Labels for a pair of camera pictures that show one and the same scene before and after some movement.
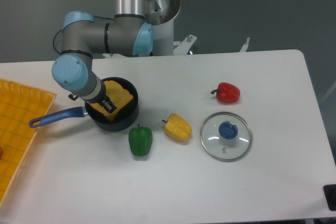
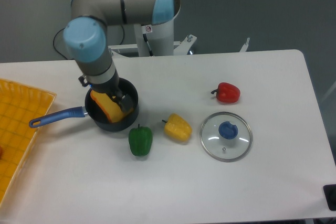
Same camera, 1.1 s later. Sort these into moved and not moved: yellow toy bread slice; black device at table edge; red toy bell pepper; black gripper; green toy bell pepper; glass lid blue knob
Moved: black gripper; yellow toy bread slice
Not moved: glass lid blue knob; green toy bell pepper; black device at table edge; red toy bell pepper
